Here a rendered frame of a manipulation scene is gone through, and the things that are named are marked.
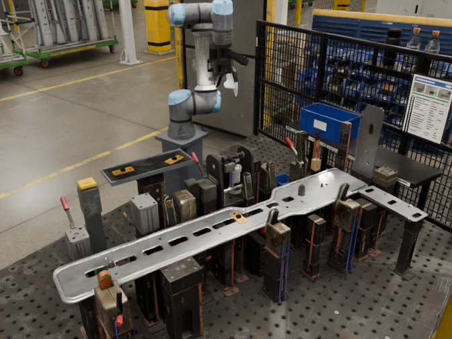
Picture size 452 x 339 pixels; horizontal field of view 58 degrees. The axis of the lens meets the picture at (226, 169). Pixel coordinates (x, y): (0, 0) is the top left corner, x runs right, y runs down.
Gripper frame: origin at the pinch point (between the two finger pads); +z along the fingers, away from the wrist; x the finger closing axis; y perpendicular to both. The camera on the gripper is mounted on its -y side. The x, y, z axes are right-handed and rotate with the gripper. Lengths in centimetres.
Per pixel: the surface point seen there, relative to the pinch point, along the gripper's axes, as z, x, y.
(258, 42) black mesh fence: 3, -97, -90
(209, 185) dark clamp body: 36.4, 7.9, 14.1
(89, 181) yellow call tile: 28, -8, 59
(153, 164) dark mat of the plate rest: 28.1, -8.3, 31.9
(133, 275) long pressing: 45, 33, 59
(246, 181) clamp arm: 37.0, 12.1, -2.1
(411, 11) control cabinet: 38, -338, -616
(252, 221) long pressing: 44, 30, 8
